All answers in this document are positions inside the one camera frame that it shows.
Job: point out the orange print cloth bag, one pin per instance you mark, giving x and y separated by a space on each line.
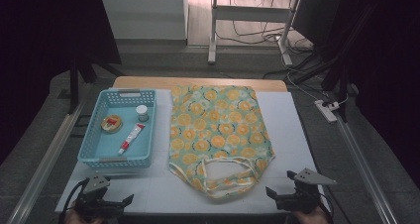
218 131

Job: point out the person's right hand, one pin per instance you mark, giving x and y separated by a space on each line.
312 218

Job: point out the aluminium rail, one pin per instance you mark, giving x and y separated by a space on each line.
43 166
366 171

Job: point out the person's left hand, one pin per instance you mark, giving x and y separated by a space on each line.
82 220

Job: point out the black metal stand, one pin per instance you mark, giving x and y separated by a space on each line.
74 85
343 52

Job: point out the small white-capped bottle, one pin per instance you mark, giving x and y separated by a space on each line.
142 112

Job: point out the white desk frame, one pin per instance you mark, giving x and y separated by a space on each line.
251 13

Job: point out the dark curtain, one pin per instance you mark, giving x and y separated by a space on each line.
393 68
39 52

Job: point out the white cabinet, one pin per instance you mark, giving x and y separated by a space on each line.
145 16

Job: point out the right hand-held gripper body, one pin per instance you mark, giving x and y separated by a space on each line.
303 197

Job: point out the red and white tube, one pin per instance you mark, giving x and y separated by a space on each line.
131 138

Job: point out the round tin with red label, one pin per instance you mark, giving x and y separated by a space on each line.
111 123

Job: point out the light blue plastic basket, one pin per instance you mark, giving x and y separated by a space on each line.
114 141

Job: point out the white table mat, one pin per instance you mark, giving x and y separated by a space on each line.
290 134

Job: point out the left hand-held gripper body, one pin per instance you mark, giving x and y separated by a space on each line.
95 202

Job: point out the white power strip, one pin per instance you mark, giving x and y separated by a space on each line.
325 111

